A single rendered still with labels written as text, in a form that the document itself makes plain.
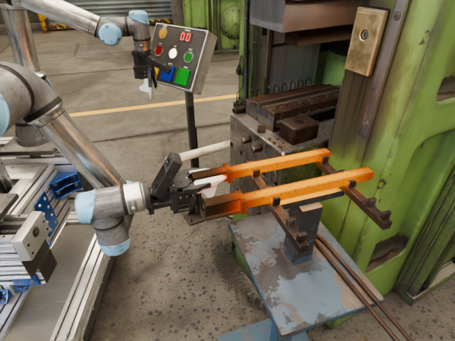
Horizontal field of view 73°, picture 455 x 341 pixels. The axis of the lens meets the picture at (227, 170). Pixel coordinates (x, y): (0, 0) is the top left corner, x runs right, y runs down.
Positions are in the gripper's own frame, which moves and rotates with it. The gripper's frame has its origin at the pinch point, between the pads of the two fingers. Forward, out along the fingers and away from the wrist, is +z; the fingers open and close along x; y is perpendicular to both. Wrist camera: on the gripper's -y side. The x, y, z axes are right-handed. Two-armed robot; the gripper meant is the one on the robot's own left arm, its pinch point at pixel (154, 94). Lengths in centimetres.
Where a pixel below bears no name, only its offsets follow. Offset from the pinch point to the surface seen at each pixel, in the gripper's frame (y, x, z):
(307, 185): -51, 83, -8
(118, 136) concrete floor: 69, -133, 93
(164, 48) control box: -4.6, -17.0, -16.8
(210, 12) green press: -24, -457, 26
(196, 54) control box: -20.3, -4.4, -16.9
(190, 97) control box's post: -15.4, -16.6, 8.6
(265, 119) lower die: -48, 32, -1
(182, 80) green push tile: -13.5, -0.7, -6.0
